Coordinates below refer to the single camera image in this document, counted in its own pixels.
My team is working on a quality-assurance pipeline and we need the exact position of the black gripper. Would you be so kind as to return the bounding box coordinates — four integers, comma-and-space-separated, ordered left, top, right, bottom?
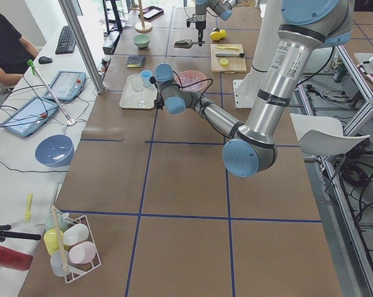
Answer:
198, 28, 204, 40
154, 98, 164, 110

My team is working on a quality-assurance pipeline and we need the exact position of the metal ice scoop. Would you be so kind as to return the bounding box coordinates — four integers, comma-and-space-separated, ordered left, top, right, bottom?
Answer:
174, 39, 200, 49

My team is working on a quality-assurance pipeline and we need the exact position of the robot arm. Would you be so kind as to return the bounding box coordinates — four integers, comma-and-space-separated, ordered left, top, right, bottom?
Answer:
152, 1, 354, 178
186, 0, 238, 46

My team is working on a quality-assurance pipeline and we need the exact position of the small blue cup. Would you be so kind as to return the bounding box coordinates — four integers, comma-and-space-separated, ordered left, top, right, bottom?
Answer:
140, 69, 153, 88

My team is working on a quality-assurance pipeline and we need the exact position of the pink bowl of ice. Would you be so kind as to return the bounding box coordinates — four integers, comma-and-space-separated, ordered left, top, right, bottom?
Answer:
174, 70, 208, 92

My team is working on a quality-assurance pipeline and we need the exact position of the wooden cup tree stand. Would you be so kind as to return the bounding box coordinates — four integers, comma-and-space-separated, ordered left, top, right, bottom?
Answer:
134, 0, 153, 33

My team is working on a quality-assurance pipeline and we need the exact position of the white cup in rack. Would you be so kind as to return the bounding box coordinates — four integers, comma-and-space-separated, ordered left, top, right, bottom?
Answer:
63, 223, 89, 246

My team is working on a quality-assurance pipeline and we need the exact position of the pink cup in rack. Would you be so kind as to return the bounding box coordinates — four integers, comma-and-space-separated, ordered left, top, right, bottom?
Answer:
69, 241, 96, 264

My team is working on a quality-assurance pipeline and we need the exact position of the yellow cup in rack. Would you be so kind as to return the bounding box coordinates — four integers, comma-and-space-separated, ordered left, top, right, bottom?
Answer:
43, 228, 59, 256

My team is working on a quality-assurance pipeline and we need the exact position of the yellow lemon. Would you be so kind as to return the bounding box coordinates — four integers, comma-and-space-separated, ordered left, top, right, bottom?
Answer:
219, 29, 227, 39
210, 31, 222, 41

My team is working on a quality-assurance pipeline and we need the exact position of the cream serving tray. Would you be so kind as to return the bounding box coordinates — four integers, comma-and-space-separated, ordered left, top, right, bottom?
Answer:
119, 74, 158, 110

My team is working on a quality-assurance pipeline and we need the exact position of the yellow plastic knife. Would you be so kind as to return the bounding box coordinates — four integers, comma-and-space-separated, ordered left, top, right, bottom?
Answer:
215, 46, 239, 51

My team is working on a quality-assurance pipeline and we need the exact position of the clear wine glass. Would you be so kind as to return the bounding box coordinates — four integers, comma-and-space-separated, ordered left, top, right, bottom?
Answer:
131, 74, 146, 108

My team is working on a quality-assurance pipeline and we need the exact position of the steel muddler black tip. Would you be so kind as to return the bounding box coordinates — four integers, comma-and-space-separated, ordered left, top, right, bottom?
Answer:
215, 53, 244, 58

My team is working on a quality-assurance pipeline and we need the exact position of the half lemon slice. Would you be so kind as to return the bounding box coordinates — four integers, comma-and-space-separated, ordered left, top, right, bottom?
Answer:
220, 58, 229, 67

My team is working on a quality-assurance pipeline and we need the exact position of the wooden cutting board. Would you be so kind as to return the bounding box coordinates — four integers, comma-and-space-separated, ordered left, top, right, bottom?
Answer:
210, 44, 247, 73

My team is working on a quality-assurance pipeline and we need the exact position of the mint green bowl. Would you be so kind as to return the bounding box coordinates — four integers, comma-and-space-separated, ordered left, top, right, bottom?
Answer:
133, 34, 150, 49

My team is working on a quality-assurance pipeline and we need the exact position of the far teach pendant tablet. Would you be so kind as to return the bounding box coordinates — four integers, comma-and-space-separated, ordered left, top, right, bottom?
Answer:
49, 71, 87, 102

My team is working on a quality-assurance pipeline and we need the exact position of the teach pendant tablet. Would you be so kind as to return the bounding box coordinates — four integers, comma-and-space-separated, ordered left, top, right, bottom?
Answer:
1, 96, 58, 138
49, 71, 87, 102

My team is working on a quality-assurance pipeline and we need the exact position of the black keyboard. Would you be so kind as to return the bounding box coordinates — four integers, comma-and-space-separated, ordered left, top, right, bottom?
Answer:
55, 25, 76, 54

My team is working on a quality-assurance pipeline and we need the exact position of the large blue bowl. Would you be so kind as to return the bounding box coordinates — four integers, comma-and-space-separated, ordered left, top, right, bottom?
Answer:
35, 134, 74, 168

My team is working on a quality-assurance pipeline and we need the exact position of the black computer mouse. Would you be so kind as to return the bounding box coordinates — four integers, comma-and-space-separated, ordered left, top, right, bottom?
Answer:
38, 56, 53, 64

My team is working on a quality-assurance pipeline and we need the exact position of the near teach pendant tablet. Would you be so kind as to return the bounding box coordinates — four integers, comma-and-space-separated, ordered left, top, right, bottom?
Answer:
1, 96, 58, 138

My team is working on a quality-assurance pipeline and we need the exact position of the seated person black shirt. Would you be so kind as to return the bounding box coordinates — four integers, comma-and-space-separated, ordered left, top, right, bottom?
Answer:
0, 13, 38, 87

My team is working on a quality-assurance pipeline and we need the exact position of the yellow plastic fork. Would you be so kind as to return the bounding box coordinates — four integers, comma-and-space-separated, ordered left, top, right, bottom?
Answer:
24, 193, 33, 223

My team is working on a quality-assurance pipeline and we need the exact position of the black tripod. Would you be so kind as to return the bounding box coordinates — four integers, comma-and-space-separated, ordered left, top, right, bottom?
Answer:
0, 225, 41, 243

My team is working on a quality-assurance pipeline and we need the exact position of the red bottle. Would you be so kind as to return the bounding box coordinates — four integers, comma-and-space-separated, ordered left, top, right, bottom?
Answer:
0, 246, 33, 271

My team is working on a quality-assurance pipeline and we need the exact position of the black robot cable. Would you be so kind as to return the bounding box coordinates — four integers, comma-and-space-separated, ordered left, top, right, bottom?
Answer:
172, 69, 214, 108

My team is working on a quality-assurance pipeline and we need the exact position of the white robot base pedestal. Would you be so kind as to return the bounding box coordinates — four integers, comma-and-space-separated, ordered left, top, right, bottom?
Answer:
233, 0, 282, 108

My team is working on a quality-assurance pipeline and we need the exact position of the aluminium frame post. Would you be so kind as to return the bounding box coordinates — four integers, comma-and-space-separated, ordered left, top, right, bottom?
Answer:
58, 0, 105, 94

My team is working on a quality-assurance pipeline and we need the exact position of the white wire cup rack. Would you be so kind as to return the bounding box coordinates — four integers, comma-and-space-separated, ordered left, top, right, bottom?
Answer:
43, 208, 101, 283

